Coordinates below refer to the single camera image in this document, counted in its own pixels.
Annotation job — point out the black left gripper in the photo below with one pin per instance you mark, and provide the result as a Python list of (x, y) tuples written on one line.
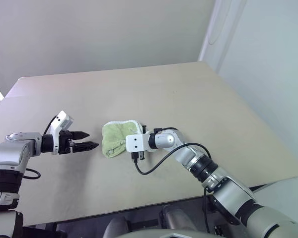
[(64, 143)]

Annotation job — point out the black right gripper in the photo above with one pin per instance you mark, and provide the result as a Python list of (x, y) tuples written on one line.
[(141, 155)]

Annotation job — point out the green cloth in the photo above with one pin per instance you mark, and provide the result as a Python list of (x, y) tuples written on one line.
[(114, 135)]

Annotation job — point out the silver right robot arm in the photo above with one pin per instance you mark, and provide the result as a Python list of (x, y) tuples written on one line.
[(226, 191)]

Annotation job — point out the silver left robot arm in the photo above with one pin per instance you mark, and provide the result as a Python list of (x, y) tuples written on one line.
[(12, 153)]

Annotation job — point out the dark grey rounded shape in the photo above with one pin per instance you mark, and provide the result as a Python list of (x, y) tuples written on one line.
[(176, 218), (116, 228)]

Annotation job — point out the silver robot torso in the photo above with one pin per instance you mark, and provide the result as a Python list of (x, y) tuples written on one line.
[(169, 234)]

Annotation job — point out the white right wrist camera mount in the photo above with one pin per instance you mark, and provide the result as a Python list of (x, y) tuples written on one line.
[(136, 142)]

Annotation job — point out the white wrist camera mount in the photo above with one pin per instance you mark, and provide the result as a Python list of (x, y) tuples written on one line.
[(136, 142), (56, 129)]

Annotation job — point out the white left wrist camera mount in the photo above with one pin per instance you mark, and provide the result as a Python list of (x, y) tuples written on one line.
[(56, 129)]

